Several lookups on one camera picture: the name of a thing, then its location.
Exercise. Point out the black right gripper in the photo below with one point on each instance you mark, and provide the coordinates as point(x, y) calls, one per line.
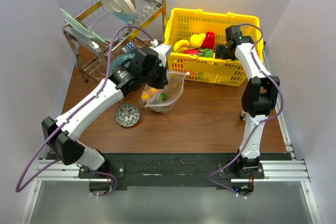
point(220, 50)

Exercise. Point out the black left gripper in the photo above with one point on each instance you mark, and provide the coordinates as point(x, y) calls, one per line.
point(163, 82)

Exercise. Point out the red bell pepper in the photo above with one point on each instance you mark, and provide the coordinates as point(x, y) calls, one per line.
point(209, 40)

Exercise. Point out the green leafy vegetable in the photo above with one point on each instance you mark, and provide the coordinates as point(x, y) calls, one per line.
point(162, 97)

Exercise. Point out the clear zip top bag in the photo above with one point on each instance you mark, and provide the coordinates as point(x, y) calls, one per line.
point(174, 90)

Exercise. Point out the yellow pear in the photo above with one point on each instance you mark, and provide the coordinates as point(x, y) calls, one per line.
point(196, 40)

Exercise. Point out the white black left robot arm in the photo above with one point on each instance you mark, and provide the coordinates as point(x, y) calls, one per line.
point(148, 66)

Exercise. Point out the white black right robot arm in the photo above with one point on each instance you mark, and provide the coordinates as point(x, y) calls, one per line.
point(258, 100)

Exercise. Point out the red pink fruit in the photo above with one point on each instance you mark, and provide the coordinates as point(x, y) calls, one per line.
point(192, 51)

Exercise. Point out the yellow plastic basket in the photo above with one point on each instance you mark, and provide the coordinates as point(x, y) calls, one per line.
point(184, 23)

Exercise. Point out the yellow banana bunch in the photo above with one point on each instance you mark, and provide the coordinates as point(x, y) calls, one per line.
point(183, 43)

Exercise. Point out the blue chevron mug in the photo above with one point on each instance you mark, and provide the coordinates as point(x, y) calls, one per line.
point(130, 47)

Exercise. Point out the teal scalloped plate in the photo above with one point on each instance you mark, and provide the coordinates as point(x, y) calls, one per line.
point(122, 60)

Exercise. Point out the black white floral bowl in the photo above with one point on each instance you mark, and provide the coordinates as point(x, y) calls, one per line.
point(127, 115)

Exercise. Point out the cream metal cup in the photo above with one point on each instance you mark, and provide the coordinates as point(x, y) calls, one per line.
point(243, 116)

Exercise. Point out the steel dish rack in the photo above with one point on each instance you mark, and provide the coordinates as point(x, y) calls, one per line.
point(91, 57)

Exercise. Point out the white round plate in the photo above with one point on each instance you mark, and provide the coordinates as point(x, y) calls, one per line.
point(123, 10)

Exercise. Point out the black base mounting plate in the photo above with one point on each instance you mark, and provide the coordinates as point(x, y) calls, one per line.
point(184, 170)

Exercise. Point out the light green plate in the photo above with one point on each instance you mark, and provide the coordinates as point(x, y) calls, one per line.
point(82, 29)

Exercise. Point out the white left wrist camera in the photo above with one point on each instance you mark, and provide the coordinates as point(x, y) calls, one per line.
point(163, 50)

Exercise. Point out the aluminium frame rail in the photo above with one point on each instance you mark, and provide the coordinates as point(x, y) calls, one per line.
point(58, 172)

